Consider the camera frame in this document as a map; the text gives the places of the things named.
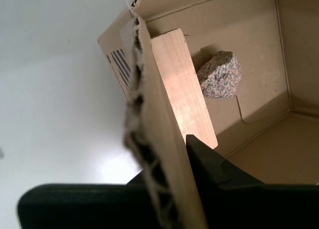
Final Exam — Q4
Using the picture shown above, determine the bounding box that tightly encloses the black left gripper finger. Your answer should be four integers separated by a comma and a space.
16, 169, 161, 229
185, 134, 319, 229

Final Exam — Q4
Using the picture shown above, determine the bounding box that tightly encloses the speckled beige rock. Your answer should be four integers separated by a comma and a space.
196, 50, 242, 100

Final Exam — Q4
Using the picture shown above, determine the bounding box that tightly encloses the light wooden block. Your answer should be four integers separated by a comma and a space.
151, 28, 219, 150

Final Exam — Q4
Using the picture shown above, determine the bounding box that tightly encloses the brown cardboard box with flaps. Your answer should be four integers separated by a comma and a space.
97, 0, 319, 229

